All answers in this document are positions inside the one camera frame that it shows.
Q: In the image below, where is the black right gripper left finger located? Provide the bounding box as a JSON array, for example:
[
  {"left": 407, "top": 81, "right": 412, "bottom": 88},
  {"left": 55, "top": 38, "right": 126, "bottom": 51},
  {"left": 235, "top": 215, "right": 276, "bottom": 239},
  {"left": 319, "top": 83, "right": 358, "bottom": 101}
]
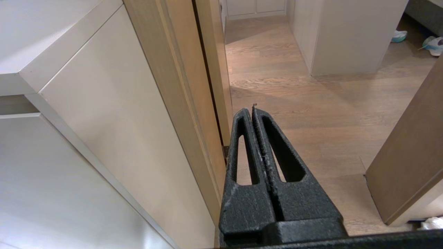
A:
[{"left": 219, "top": 108, "right": 278, "bottom": 247}]

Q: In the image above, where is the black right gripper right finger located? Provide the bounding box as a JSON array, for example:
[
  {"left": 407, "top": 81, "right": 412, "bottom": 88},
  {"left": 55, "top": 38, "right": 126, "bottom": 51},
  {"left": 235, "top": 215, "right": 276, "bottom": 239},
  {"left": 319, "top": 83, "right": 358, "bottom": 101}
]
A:
[{"left": 252, "top": 105, "right": 349, "bottom": 243}]

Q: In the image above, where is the brown wooden room door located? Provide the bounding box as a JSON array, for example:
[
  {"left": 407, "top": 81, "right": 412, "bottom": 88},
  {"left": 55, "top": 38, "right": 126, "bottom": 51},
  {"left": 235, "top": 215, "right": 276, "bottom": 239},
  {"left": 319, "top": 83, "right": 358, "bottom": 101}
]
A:
[{"left": 365, "top": 55, "right": 443, "bottom": 227}]

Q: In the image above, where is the white crumpled cloth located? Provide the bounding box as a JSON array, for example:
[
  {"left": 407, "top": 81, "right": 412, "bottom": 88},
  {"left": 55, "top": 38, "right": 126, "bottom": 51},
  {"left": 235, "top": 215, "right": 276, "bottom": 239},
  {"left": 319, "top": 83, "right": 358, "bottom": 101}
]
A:
[{"left": 417, "top": 217, "right": 443, "bottom": 231}]

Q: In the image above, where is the white sideboard cabinet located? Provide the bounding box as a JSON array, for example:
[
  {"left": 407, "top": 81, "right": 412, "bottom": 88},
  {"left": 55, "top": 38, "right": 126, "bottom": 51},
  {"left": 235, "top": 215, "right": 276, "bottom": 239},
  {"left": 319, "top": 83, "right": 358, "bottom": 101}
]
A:
[{"left": 0, "top": 0, "right": 217, "bottom": 249}]

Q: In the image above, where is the white and teal sneaker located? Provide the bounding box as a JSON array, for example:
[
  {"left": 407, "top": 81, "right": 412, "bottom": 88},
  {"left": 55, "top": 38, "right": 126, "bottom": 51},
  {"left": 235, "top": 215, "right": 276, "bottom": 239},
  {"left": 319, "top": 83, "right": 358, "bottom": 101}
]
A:
[
  {"left": 391, "top": 30, "right": 408, "bottom": 43},
  {"left": 418, "top": 36, "right": 443, "bottom": 57}
]

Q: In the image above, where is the white cabinet door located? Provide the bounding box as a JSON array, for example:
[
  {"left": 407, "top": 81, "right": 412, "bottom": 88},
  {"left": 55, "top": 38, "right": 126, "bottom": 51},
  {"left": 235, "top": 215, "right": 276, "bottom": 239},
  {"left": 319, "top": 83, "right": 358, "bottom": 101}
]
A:
[{"left": 0, "top": 113, "right": 175, "bottom": 249}]

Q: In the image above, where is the white wardrobe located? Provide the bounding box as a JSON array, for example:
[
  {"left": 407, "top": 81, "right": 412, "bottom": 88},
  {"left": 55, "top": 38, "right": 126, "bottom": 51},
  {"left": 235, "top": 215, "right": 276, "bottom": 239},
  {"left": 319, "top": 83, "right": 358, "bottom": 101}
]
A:
[{"left": 226, "top": 0, "right": 288, "bottom": 20}]

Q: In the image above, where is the wooden door frame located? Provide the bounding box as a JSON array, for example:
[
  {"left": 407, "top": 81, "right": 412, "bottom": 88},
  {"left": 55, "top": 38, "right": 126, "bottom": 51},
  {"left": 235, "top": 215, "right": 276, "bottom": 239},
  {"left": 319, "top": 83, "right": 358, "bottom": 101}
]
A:
[{"left": 123, "top": 0, "right": 233, "bottom": 227}]

